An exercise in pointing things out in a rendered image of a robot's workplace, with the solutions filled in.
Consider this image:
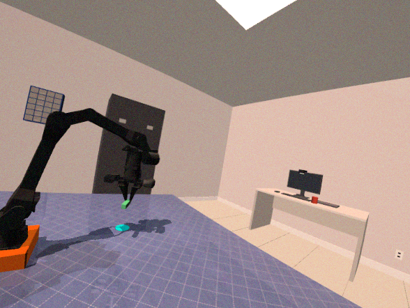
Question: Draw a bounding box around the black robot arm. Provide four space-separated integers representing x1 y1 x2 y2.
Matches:
0 108 160 251

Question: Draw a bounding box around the cyan circle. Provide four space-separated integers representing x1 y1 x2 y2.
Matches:
115 224 130 231

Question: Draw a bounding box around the green rectangular post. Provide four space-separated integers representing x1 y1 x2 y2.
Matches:
121 199 130 209

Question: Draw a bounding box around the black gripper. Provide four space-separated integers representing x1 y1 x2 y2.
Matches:
103 163 155 202

